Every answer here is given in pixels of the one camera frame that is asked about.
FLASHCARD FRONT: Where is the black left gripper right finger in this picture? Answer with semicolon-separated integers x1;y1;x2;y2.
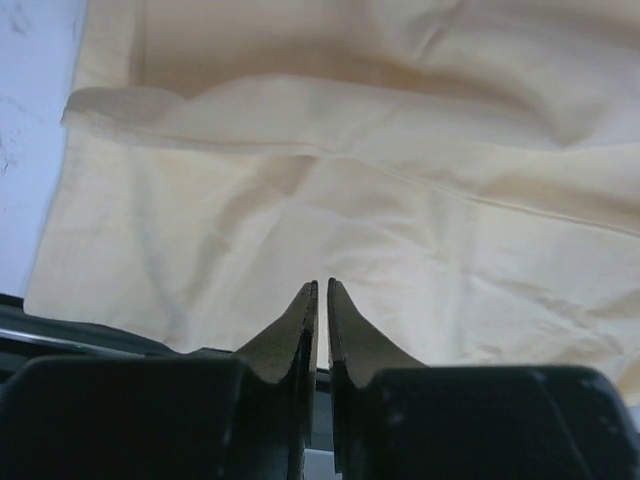
327;280;639;479

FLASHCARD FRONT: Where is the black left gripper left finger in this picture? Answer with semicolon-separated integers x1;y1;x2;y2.
1;281;318;479

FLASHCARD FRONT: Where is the yellow t shirt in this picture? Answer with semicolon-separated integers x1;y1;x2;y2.
24;1;639;405

